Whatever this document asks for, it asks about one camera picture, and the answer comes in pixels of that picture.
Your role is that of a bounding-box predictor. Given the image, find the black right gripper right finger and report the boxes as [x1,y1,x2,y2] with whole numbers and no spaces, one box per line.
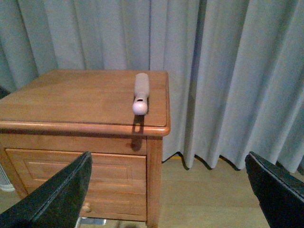
[245,152,304,228]

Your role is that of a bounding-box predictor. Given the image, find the wooden round door knob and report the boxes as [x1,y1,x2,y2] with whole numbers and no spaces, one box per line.
[82,202,92,213]

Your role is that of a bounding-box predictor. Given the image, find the light green curtain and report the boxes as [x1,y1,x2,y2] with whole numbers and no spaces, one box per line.
[0,0,304,172]

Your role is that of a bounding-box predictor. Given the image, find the wooden nightstand cabinet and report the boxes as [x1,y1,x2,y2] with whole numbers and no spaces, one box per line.
[0,69,171,228]

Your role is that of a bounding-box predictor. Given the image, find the beige hand brush black bristles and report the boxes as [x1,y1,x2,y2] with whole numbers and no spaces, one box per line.
[133,73,150,115]

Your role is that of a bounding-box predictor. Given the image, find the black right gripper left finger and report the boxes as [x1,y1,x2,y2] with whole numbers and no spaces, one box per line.
[0,152,92,228]

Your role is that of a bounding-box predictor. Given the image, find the white ribbed object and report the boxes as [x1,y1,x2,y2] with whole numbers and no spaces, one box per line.
[0,165,15,192]

